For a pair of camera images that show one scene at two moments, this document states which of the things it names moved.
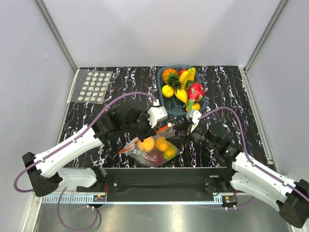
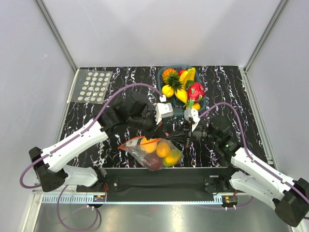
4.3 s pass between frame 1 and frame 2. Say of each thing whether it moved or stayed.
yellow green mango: moved
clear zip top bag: moved
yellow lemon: stayed
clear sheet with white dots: stayed
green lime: stayed
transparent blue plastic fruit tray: stayed
